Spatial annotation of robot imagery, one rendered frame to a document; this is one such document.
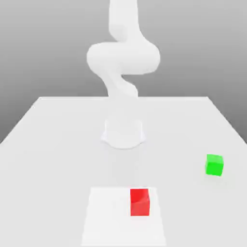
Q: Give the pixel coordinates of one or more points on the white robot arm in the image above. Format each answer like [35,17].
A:
[123,57]

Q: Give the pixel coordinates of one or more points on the small red cube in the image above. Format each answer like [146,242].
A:
[139,204]

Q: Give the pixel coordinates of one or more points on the small green cube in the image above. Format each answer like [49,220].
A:
[214,166]

